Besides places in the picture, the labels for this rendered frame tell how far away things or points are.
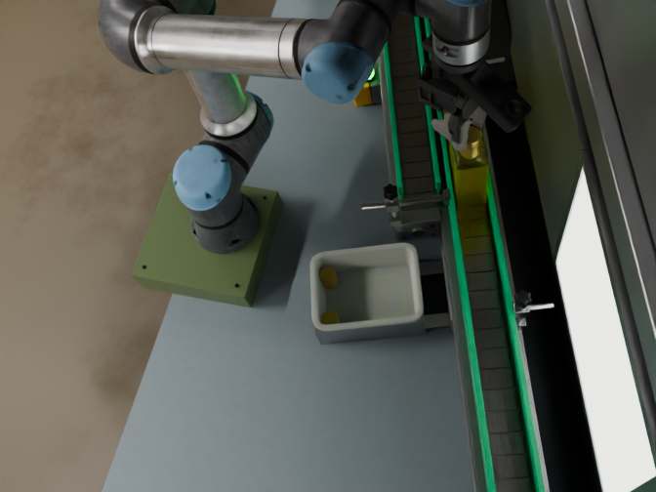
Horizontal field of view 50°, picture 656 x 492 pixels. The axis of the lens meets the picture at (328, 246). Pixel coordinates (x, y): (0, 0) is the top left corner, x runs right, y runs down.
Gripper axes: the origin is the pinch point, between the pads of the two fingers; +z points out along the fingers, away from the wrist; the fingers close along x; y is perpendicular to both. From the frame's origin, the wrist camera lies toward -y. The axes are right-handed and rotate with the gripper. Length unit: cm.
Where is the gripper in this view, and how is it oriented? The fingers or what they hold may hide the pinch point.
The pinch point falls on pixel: (471, 138)
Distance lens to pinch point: 116.4
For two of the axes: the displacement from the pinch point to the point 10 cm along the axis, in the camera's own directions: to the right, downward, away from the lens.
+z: 1.6, 4.4, 8.9
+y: -7.7, -5.0, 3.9
